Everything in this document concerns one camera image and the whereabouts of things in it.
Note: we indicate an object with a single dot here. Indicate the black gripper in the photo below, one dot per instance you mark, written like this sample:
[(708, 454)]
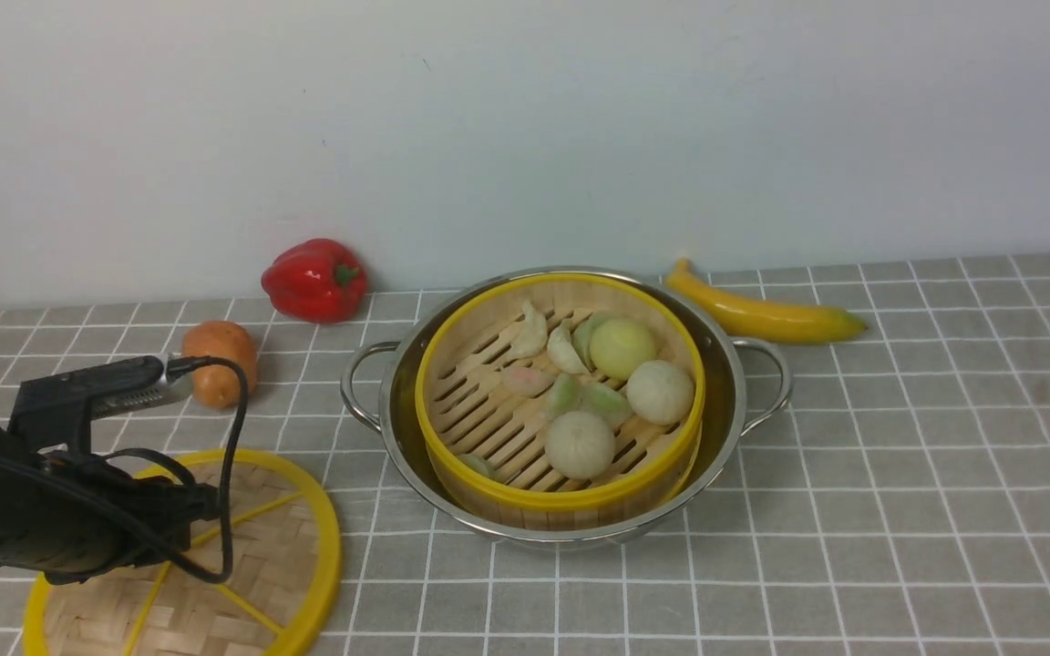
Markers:
[(74, 516)]

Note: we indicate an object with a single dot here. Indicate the yellow woven steamer lid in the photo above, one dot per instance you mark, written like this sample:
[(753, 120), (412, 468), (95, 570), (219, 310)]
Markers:
[(287, 565)]

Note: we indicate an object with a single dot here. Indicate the yellow bamboo steamer basket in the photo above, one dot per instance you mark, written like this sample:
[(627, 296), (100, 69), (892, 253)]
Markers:
[(463, 409)]

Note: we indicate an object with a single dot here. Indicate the stainless steel pot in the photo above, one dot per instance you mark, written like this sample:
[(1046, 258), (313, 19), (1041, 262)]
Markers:
[(747, 381)]

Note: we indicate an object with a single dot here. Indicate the brown potato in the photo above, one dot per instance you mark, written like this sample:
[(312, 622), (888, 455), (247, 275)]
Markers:
[(215, 386)]

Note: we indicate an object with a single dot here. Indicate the red bell pepper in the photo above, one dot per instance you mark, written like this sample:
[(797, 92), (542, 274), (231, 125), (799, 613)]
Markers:
[(317, 281)]

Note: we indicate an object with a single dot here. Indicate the green dumpling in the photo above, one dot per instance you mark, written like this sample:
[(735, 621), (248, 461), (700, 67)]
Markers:
[(563, 396), (609, 404), (480, 465), (581, 337)]

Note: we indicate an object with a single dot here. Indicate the pink dumpling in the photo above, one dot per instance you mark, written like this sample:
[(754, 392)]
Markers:
[(522, 381)]

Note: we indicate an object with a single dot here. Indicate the white dumpling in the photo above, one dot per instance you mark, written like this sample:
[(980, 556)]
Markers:
[(562, 352), (533, 336)]

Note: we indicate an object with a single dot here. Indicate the white round bun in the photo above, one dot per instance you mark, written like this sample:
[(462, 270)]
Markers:
[(660, 392), (579, 445)]

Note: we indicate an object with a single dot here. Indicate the yellow-green round bun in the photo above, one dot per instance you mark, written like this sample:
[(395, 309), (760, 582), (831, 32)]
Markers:
[(620, 345)]

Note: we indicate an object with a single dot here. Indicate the yellow banana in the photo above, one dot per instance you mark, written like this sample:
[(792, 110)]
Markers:
[(769, 321)]

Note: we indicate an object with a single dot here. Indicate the grey checkered tablecloth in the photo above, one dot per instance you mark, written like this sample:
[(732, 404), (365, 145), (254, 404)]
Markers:
[(900, 506)]

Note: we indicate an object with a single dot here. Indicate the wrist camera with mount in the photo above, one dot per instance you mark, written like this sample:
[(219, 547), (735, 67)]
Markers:
[(58, 410)]

